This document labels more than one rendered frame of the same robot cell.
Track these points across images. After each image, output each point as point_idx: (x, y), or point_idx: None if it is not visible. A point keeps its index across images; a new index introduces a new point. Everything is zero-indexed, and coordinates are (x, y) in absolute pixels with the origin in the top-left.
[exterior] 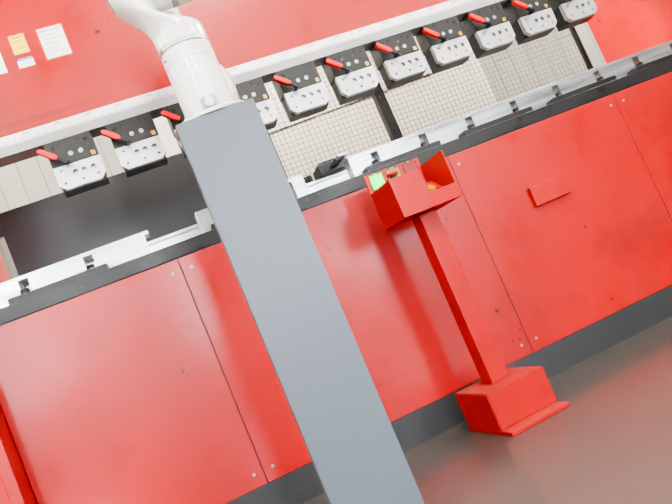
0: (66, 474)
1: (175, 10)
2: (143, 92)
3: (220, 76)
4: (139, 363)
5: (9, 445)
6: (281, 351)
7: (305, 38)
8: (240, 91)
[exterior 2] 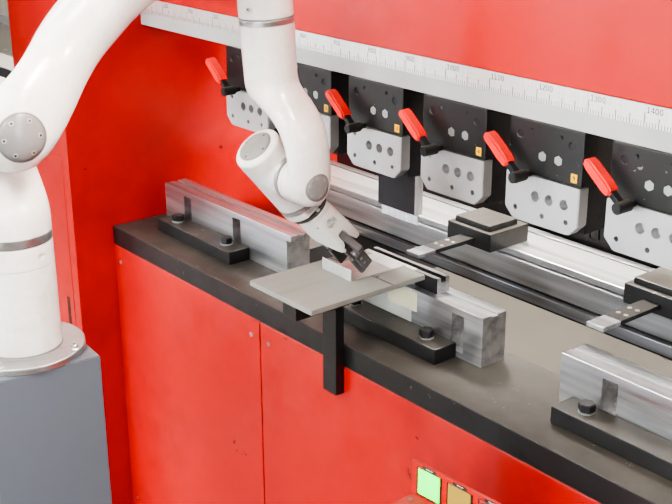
0: (145, 428)
1: (257, 4)
2: (333, 34)
3: (5, 311)
4: (206, 395)
5: (105, 370)
6: None
7: (593, 77)
8: (447, 117)
